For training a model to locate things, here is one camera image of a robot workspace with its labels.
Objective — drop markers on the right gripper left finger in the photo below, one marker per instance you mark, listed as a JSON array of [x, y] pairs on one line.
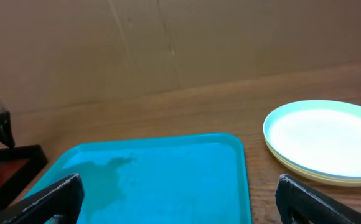
[[60, 202]]

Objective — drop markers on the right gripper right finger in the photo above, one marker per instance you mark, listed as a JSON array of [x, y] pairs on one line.
[[300, 203]]

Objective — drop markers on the green plate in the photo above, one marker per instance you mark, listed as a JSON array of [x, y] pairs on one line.
[[321, 178]]

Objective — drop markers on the light blue plate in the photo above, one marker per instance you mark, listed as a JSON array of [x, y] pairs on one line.
[[321, 136]]

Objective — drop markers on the black red water tray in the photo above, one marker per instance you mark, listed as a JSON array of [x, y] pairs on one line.
[[18, 167]]

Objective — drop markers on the teal plastic tray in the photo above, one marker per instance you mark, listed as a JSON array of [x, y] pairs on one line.
[[198, 178]]

